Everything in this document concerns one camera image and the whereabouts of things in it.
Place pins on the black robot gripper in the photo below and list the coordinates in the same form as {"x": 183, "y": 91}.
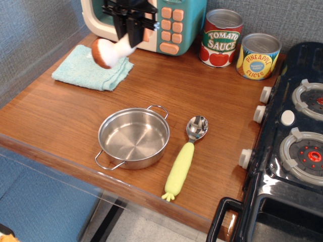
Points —
{"x": 132, "y": 17}

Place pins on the red and white plush mushroom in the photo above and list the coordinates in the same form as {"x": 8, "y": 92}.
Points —
{"x": 107, "y": 54}

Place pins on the small steel pan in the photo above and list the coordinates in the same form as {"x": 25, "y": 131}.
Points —
{"x": 133, "y": 138}

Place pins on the light blue folded towel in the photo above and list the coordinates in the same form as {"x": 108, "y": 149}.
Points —
{"x": 79, "y": 69}

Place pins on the teal toy microwave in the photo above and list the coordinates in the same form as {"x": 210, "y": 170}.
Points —
{"x": 179, "y": 24}

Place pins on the tomato sauce can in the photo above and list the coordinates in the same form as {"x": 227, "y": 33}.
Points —
{"x": 222, "y": 31}

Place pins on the pineapple slices can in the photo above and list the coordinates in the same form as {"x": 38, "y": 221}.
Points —
{"x": 258, "y": 55}

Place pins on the black toy stove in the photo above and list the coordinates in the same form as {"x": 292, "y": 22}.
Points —
{"x": 283, "y": 187}

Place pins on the orange object at corner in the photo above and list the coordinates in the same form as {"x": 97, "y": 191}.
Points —
{"x": 7, "y": 235}

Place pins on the spoon with green handle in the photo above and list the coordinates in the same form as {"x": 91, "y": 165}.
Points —
{"x": 196, "y": 129}

